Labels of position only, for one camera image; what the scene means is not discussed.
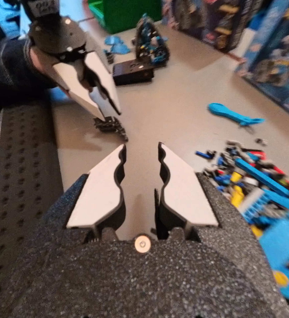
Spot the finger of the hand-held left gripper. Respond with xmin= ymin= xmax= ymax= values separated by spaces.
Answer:
xmin=84 ymin=51 xmax=122 ymax=116
xmin=53 ymin=62 xmax=107 ymax=121

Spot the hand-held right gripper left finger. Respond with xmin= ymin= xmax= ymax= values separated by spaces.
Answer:
xmin=65 ymin=144 xmax=127 ymax=229

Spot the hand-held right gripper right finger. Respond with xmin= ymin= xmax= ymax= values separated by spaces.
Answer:
xmin=154 ymin=142 xmax=220 ymax=240

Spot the grey toy track chain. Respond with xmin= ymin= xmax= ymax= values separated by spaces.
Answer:
xmin=94 ymin=115 xmax=129 ymax=142

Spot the pile of plastic building pieces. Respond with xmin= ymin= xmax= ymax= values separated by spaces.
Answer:
xmin=195 ymin=140 xmax=289 ymax=305

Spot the person's left forearm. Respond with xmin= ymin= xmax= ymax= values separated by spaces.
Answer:
xmin=0 ymin=38 xmax=58 ymax=115

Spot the person's left hand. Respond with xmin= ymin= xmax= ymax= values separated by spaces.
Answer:
xmin=30 ymin=47 xmax=71 ymax=98

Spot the black control box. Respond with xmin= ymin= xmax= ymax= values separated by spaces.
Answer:
xmin=113 ymin=60 xmax=155 ymax=86

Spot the blue curved panel piece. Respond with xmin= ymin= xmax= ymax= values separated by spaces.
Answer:
xmin=104 ymin=35 xmax=131 ymax=55

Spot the blue tracked toy robot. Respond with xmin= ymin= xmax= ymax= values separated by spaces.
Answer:
xmin=132 ymin=14 xmax=171 ymax=67

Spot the green plastic bin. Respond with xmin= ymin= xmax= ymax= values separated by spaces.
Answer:
xmin=88 ymin=0 xmax=162 ymax=35

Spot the black studded pad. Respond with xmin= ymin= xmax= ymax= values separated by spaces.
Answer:
xmin=0 ymin=102 xmax=64 ymax=318

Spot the blue plastic separator tool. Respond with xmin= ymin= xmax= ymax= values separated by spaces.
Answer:
xmin=208 ymin=102 xmax=265 ymax=128

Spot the large robot kit box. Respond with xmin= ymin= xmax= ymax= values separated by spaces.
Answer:
xmin=162 ymin=0 xmax=253 ymax=53

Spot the toy instruction booklet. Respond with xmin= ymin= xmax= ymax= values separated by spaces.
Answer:
xmin=235 ymin=0 xmax=289 ymax=117

